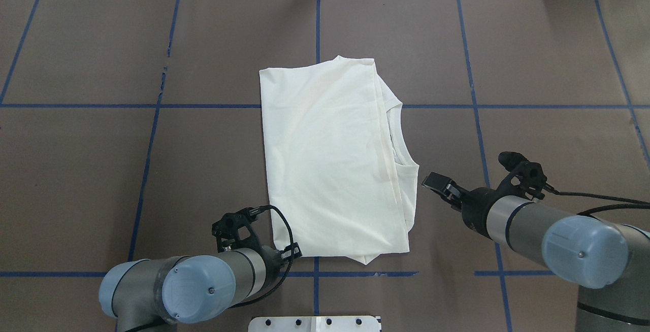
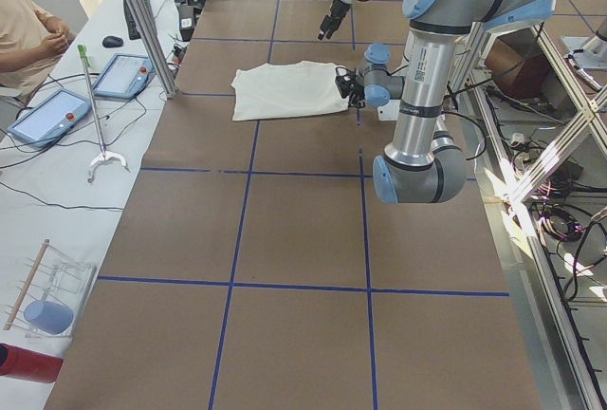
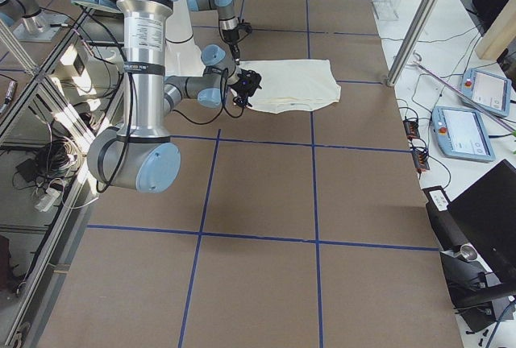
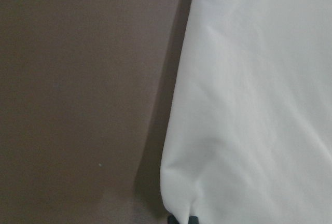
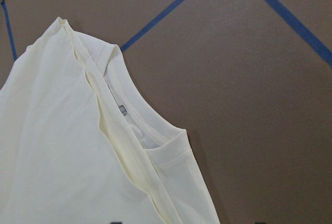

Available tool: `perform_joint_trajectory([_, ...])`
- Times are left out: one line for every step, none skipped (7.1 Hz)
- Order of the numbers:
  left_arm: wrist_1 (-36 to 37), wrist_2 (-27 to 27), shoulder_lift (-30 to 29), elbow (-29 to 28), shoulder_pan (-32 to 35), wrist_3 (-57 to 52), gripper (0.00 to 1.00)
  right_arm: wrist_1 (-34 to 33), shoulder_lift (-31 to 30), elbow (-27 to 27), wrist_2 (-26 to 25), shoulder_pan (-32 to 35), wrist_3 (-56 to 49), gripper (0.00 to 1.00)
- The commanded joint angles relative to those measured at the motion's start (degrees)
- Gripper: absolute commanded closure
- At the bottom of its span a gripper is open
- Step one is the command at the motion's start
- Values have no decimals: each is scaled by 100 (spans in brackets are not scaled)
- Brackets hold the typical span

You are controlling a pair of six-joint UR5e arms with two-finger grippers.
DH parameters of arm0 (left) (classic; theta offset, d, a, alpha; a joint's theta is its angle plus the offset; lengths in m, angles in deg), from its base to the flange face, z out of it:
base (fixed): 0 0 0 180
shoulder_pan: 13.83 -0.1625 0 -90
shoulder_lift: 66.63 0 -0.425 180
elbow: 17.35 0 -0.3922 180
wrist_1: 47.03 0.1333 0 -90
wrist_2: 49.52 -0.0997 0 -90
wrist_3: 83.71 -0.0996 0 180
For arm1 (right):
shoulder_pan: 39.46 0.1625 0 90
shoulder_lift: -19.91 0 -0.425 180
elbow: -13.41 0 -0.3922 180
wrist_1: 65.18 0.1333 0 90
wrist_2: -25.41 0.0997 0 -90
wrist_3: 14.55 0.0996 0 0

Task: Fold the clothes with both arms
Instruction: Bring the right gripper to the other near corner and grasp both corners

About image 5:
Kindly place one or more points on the cream long-sleeve cat shirt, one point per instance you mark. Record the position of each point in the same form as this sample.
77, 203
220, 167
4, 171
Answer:
79, 144

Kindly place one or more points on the blue tape grid lines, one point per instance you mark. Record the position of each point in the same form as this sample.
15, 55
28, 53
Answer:
301, 30

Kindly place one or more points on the brown paper table cover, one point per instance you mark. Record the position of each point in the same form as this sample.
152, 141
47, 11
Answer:
254, 97

